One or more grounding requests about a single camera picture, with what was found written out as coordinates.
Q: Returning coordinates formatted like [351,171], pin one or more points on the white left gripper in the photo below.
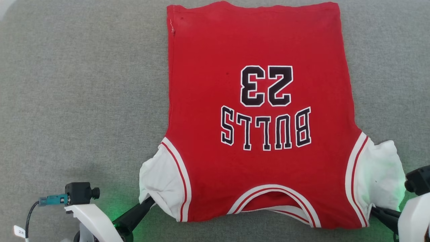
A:
[92,222]

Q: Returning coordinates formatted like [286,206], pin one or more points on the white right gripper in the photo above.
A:
[415,218]

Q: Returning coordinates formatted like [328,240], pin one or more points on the red Bulls 23 jersey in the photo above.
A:
[262,141]

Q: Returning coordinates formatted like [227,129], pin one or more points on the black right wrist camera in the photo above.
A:
[419,179]

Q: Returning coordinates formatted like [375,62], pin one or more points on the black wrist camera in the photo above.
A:
[80,192]
[419,179]

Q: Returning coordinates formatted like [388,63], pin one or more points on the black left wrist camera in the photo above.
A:
[80,192]

